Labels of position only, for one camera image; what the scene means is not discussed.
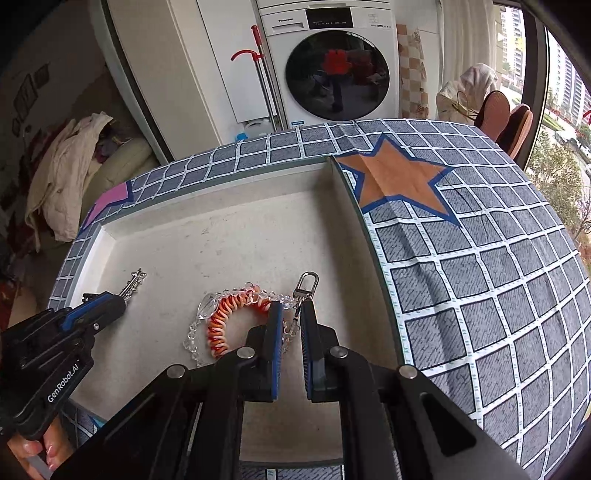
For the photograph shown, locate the orange white spiral hair tie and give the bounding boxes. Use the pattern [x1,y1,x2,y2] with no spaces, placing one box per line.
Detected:
[205,284,274,360]

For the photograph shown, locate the red handled mop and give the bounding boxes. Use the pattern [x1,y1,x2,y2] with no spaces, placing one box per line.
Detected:
[230,24,283,132]

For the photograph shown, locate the beige bag on chair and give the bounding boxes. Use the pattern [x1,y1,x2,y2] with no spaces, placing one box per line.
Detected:
[436,63,499,125]

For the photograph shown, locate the silver rhinestone hair clip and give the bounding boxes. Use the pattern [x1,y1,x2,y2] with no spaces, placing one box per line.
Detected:
[119,268,147,302]

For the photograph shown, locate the teal shallow tray box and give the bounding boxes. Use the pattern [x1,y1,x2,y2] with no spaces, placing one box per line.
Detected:
[66,156,415,469]

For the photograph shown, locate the left hand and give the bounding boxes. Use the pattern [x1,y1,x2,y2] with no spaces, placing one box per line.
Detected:
[8,417,74,480]

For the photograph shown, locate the white front-load washing machine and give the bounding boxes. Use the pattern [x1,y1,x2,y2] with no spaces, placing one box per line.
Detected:
[256,1,400,128]

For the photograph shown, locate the clear crystal bead chain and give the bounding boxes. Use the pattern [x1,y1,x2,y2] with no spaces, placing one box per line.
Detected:
[182,270,321,369]

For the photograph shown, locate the white tall cabinet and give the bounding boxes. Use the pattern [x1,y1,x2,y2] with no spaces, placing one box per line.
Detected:
[106,1,270,161]

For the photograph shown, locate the light green sofa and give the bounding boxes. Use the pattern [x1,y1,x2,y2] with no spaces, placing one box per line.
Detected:
[80,138,159,220]

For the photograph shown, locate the brown chair near window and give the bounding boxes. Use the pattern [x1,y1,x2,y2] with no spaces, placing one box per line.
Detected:
[474,90,510,141]

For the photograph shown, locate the checkered hanging towel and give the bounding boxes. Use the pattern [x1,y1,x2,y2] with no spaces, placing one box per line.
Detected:
[397,24,430,119]

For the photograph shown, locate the white detergent bottle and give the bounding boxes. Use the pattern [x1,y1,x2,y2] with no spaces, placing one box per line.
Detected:
[235,118,274,141]

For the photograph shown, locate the cream jacket on sofa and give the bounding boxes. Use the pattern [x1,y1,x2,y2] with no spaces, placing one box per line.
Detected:
[24,112,113,251]

